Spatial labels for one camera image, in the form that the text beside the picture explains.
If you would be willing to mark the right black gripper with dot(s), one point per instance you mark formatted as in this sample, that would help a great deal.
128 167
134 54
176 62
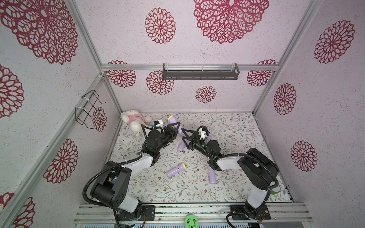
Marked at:
192 141

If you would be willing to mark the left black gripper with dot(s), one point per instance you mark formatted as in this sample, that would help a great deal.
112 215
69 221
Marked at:
172 132

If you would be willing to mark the purple flashlight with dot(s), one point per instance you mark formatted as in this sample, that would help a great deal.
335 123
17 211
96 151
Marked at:
173 120
209 138
176 170
181 147
211 174

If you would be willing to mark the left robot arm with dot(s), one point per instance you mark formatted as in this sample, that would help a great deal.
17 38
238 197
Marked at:
108 188

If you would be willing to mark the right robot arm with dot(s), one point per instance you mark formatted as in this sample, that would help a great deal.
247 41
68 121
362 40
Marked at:
259 169

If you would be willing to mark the white plush teddy bear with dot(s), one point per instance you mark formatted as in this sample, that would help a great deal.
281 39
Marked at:
135 119

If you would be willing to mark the green tape roll front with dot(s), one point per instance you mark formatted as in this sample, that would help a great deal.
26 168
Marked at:
191 221

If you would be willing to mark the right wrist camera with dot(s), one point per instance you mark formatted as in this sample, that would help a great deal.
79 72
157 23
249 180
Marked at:
202 134

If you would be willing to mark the black wall shelf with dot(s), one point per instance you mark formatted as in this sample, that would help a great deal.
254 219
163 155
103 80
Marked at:
202 74

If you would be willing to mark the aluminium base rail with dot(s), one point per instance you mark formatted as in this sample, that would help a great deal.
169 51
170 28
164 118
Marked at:
205 212

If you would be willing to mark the black wire wall rack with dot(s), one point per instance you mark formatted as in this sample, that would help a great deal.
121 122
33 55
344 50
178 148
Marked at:
84 111

